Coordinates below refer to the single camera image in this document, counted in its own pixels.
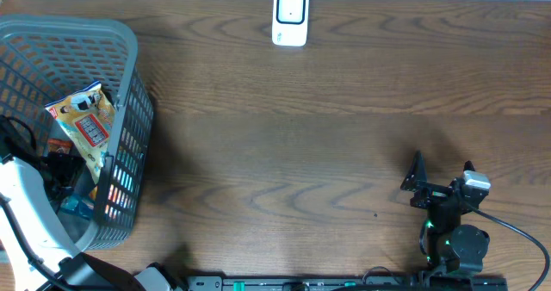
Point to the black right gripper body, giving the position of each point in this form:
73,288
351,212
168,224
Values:
431,193

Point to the small orange snack packet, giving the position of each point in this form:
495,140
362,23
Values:
59,146

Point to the yellow snack bag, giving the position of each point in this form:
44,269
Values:
87,117

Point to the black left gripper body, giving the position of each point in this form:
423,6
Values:
60,172

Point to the white barcode scanner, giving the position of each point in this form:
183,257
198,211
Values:
290,22

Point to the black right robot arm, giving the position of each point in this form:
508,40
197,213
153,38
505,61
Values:
452,248

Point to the blue mouthwash bottle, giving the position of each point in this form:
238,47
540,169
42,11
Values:
77,205

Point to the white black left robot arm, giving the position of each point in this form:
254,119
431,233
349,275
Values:
40,252

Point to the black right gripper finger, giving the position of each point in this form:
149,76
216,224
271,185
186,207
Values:
416,176
468,166

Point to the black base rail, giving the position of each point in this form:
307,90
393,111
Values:
382,283

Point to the grey plastic basket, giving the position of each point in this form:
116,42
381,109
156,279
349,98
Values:
45,58

